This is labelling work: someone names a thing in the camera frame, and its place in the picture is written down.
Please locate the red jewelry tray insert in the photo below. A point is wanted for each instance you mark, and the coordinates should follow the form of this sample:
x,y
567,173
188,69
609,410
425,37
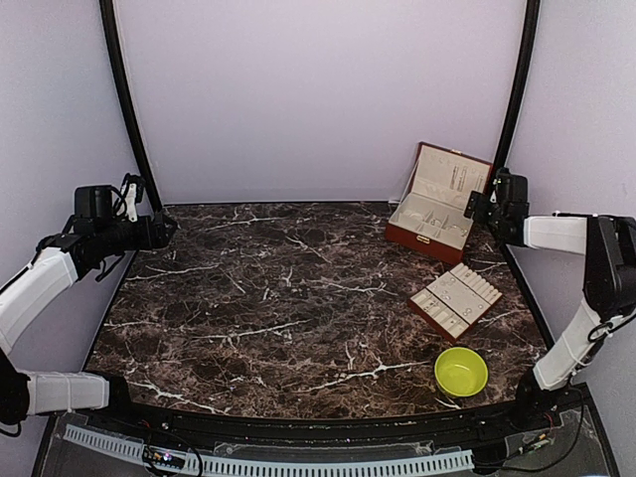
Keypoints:
x,y
454,302

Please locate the white slotted cable duct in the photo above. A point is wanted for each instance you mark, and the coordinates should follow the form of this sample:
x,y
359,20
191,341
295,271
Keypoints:
x,y
259,460

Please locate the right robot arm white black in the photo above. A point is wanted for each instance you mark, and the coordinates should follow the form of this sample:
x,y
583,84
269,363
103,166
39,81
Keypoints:
x,y
607,244

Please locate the right black frame post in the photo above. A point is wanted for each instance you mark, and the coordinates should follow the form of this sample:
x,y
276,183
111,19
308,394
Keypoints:
x,y
518,88

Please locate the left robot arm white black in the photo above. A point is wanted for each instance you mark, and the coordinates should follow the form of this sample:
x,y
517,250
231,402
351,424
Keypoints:
x,y
104,227

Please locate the lime green bowl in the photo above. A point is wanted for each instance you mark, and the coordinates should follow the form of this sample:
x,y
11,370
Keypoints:
x,y
460,372

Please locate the left black frame post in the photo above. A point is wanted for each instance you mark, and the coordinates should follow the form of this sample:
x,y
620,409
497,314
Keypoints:
x,y
127,108

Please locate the red jewelry box open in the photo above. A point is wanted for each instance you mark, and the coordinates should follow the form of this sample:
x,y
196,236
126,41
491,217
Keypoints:
x,y
430,217

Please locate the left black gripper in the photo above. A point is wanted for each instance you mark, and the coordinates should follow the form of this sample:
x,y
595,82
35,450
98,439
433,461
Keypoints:
x,y
160,239

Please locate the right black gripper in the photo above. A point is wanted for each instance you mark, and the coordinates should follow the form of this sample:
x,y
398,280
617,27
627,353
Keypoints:
x,y
477,203

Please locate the black frame post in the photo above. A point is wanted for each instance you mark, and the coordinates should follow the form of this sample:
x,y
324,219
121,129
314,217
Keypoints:
x,y
518,88
127,108

